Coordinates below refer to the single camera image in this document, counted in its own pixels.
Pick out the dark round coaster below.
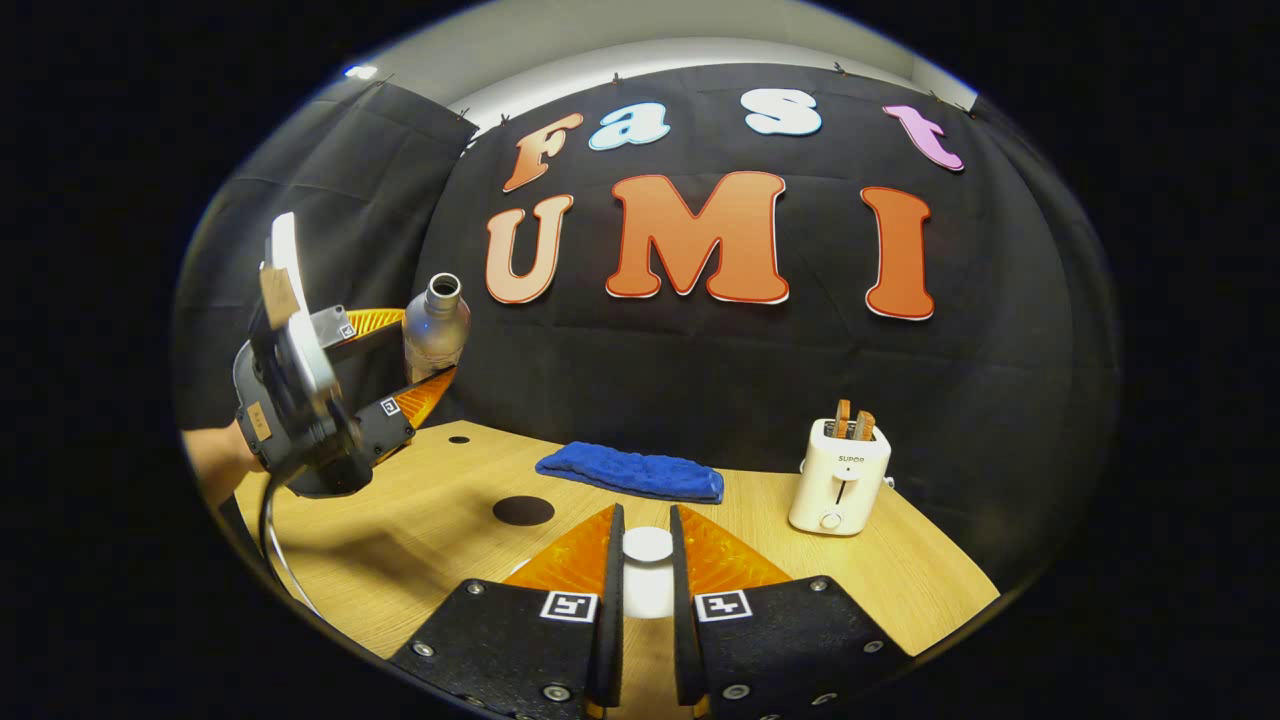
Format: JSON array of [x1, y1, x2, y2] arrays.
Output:
[[492, 495, 556, 528]]

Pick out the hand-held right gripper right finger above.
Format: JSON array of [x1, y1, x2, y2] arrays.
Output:
[[670, 504, 916, 720]]

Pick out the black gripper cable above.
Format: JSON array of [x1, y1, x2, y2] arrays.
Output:
[[258, 475, 321, 616]]

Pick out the white toaster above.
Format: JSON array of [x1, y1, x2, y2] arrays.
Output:
[[788, 418, 892, 537]]

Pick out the blue towel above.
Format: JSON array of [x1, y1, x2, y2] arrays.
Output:
[[535, 441, 725, 505]]

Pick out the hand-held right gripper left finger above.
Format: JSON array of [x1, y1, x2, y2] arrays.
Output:
[[388, 503, 626, 720]]

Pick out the silver water bottle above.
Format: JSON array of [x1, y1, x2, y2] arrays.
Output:
[[402, 273, 471, 386]]

